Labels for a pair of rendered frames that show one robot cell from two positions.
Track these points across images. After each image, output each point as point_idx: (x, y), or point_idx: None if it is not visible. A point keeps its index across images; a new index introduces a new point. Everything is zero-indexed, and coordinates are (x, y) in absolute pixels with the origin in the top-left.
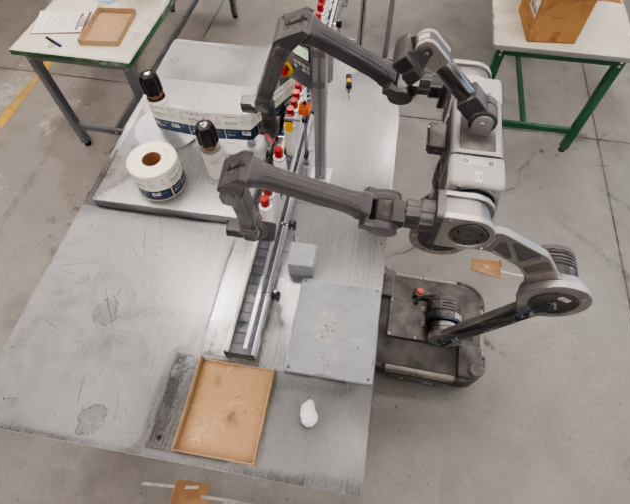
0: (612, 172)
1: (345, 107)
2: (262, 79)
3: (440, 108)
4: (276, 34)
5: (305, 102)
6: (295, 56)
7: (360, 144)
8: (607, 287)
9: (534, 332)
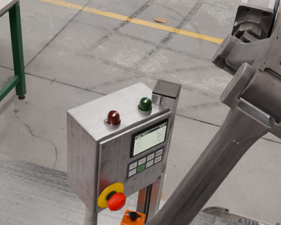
0: (63, 78)
1: None
2: (195, 215)
3: None
4: None
5: (134, 212)
6: (134, 159)
7: (82, 220)
8: (182, 127)
9: (225, 189)
